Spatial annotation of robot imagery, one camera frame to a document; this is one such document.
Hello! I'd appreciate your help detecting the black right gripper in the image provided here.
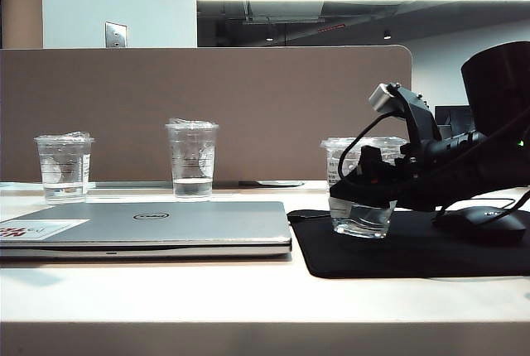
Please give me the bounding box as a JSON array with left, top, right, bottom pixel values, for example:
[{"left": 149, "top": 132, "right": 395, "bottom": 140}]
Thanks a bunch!
[{"left": 330, "top": 131, "right": 494, "bottom": 212}]

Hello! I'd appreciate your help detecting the short clear plastic lidded cup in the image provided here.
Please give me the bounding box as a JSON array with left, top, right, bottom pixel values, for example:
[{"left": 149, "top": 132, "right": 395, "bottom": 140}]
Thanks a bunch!
[{"left": 319, "top": 136, "right": 409, "bottom": 240}]

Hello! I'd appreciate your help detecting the tall clear plastic lidded cup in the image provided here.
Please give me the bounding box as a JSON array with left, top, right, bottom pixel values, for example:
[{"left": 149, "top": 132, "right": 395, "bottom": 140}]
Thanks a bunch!
[{"left": 164, "top": 118, "right": 220, "bottom": 200}]

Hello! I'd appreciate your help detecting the silver Dell laptop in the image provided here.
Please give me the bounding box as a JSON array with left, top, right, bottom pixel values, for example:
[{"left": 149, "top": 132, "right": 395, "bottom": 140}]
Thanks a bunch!
[{"left": 0, "top": 200, "right": 293, "bottom": 261}]

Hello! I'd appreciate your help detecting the clear plastic cup, side label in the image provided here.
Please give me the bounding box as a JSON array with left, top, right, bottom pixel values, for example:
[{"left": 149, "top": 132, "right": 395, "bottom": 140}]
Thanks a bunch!
[{"left": 33, "top": 131, "right": 97, "bottom": 204}]

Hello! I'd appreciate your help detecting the black mouse pad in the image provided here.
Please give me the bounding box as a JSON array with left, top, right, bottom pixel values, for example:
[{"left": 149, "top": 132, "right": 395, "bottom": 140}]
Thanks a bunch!
[{"left": 286, "top": 209, "right": 530, "bottom": 279}]

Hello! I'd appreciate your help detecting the flat grey desk plate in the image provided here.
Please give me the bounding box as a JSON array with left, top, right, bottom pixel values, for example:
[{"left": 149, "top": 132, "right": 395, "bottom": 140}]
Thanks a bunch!
[{"left": 254, "top": 180, "right": 306, "bottom": 188}]

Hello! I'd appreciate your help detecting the black background monitor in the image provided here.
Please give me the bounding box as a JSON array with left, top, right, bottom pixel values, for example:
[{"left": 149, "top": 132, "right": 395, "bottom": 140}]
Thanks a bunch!
[{"left": 434, "top": 105, "right": 473, "bottom": 133}]

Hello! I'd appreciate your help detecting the black computer mouse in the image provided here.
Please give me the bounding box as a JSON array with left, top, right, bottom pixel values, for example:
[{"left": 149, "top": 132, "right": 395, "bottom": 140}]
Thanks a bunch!
[{"left": 432, "top": 205, "right": 527, "bottom": 245}]

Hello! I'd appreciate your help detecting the wide brown desk divider panel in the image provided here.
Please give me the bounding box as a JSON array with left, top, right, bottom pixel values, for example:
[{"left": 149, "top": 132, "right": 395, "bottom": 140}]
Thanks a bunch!
[{"left": 0, "top": 44, "right": 413, "bottom": 190}]

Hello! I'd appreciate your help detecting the white and red sticker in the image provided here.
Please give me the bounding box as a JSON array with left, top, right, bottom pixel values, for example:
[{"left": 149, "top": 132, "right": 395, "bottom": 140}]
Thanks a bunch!
[{"left": 0, "top": 218, "right": 90, "bottom": 241}]

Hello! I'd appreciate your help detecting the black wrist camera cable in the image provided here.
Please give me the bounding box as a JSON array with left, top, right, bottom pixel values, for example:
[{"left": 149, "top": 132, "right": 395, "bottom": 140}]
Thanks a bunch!
[{"left": 337, "top": 113, "right": 388, "bottom": 179}]

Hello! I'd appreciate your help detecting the thin black mouse cable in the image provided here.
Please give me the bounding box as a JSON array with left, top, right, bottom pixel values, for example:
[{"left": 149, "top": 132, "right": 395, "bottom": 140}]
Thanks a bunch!
[{"left": 287, "top": 196, "right": 523, "bottom": 220}]

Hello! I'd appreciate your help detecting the silver wrist camera, black mount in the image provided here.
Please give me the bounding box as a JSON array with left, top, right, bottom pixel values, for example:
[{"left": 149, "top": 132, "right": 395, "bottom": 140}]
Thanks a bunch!
[{"left": 368, "top": 81, "right": 443, "bottom": 145}]

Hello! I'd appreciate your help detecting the metal wall switch plate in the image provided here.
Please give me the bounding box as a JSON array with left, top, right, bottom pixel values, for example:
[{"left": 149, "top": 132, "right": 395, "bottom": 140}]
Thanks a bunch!
[{"left": 104, "top": 21, "right": 128, "bottom": 48}]

